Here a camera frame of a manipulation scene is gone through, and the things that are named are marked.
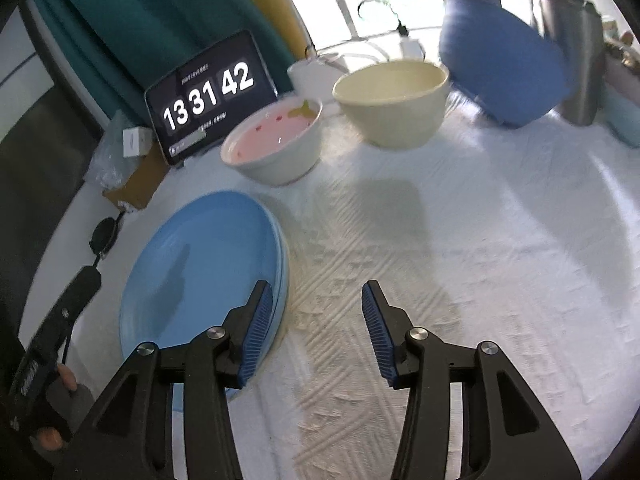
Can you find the light blue bottom plate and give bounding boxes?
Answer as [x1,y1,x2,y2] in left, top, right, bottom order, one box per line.
[119,199,292,401]

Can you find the white bowl pink inside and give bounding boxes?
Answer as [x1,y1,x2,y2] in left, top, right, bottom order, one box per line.
[220,96,323,186]

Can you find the cream ceramic bowl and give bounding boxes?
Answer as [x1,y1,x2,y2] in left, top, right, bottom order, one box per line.
[332,60,450,150]

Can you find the large dark blue bowl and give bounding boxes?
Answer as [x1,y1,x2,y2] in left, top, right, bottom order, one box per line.
[439,0,575,128]

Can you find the person's left hand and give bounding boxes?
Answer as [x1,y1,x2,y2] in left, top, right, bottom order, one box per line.
[35,364,78,452]

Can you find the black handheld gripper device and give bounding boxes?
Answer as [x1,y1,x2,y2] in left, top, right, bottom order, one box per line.
[6,266,102,442]

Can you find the white tablecloth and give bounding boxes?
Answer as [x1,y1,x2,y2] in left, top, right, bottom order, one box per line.
[67,105,639,479]

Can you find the brown cardboard box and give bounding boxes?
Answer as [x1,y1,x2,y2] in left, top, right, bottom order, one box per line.
[102,144,169,210]

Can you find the clear plastic bag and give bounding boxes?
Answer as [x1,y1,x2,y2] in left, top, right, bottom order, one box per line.
[84,110,140,191]

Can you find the small white box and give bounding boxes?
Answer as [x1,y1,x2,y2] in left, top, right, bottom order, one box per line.
[122,127,154,158]

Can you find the black tablet clock display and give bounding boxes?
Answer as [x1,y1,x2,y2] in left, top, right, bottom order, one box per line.
[144,30,278,166]

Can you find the white charger plug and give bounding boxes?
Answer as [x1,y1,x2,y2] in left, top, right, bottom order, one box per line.
[397,22,425,61]

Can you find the white lamp base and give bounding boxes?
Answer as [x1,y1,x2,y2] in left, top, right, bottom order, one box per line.
[286,53,349,105]

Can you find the stainless steel travel tumbler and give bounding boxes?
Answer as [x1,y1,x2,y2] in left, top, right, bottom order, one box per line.
[530,0,605,127]

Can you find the teal curtain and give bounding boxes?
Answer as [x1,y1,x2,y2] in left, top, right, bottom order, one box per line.
[34,0,297,125]

